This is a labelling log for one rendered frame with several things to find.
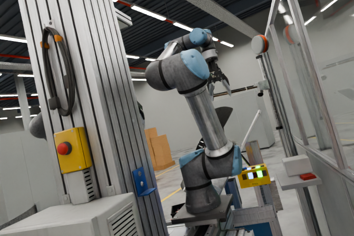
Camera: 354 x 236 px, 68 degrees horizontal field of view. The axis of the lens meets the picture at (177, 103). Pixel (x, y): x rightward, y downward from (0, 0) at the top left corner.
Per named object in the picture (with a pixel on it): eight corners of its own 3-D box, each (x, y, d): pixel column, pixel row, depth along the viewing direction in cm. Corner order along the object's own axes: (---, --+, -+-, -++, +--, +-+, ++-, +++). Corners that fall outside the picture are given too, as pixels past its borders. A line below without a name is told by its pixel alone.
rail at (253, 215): (276, 217, 143) (272, 203, 144) (276, 220, 139) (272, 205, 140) (128, 239, 166) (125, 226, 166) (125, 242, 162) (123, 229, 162)
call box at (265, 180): (270, 181, 147) (265, 162, 148) (272, 186, 137) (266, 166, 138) (242, 186, 151) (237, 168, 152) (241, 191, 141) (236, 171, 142)
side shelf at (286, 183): (309, 170, 197) (308, 166, 197) (322, 184, 162) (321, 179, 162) (276, 176, 203) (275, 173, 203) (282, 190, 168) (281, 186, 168)
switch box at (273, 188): (282, 205, 199) (273, 176, 201) (283, 209, 190) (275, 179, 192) (262, 208, 203) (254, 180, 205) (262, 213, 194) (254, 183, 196)
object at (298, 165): (308, 167, 195) (304, 153, 196) (313, 172, 179) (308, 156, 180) (284, 171, 199) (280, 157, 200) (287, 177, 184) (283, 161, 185)
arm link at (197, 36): (184, 48, 125) (192, 52, 135) (206, 40, 120) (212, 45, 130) (179, 32, 125) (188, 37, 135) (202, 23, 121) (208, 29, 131)
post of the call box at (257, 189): (264, 204, 144) (258, 182, 145) (264, 206, 141) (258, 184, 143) (258, 205, 145) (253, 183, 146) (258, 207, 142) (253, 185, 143)
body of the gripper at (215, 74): (208, 83, 131) (202, 60, 132) (210, 85, 139) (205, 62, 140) (223, 78, 129) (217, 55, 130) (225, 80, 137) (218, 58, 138)
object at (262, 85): (265, 90, 218) (263, 80, 219) (271, 88, 211) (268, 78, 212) (255, 92, 214) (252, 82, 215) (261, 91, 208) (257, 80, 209)
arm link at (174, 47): (143, 103, 98) (173, 58, 140) (168, 95, 94) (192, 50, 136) (128, 76, 94) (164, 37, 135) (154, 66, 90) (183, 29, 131)
